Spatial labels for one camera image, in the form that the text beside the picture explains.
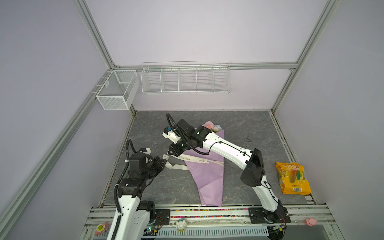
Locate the white fake rose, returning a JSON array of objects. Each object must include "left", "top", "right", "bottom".
[{"left": 213, "top": 125, "right": 222, "bottom": 133}]

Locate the cream printed ribbon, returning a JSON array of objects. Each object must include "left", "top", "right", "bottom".
[{"left": 163, "top": 154, "right": 224, "bottom": 171}]

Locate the pink purple wrapping paper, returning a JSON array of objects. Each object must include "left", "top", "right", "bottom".
[{"left": 181, "top": 120, "right": 225, "bottom": 208}]

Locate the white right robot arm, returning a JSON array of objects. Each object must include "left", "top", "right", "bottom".
[{"left": 163, "top": 126, "right": 291, "bottom": 224}]

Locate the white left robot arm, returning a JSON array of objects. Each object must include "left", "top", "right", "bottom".
[{"left": 107, "top": 153, "right": 167, "bottom": 240}]

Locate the white crumpled toy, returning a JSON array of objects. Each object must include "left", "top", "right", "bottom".
[{"left": 175, "top": 219, "right": 187, "bottom": 232}]

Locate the pink green round toy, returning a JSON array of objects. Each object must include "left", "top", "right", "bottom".
[{"left": 95, "top": 222, "right": 109, "bottom": 237}]

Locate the white mesh box basket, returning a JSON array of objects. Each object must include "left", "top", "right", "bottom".
[{"left": 96, "top": 70, "right": 140, "bottom": 111}]

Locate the yellow snack bag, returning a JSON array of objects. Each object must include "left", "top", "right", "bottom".
[{"left": 276, "top": 162, "right": 312, "bottom": 196}]

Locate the pink pig toy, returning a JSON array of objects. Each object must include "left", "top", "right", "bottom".
[{"left": 305, "top": 218, "right": 318, "bottom": 227}]

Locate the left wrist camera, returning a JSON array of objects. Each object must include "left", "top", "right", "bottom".
[{"left": 128, "top": 148, "right": 152, "bottom": 168}]

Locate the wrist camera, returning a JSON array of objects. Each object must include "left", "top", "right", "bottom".
[
  {"left": 128, "top": 148, "right": 152, "bottom": 168},
  {"left": 162, "top": 119, "right": 196, "bottom": 144}
]

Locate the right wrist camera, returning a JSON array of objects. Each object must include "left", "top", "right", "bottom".
[{"left": 162, "top": 119, "right": 196, "bottom": 144}]

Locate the white wire shelf basket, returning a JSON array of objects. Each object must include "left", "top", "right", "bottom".
[{"left": 141, "top": 61, "right": 232, "bottom": 94}]

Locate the front rail base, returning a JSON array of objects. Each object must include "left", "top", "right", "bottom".
[{"left": 79, "top": 204, "right": 346, "bottom": 240}]

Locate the aluminium enclosure frame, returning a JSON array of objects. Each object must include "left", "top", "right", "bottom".
[{"left": 1, "top": 1, "right": 326, "bottom": 240}]

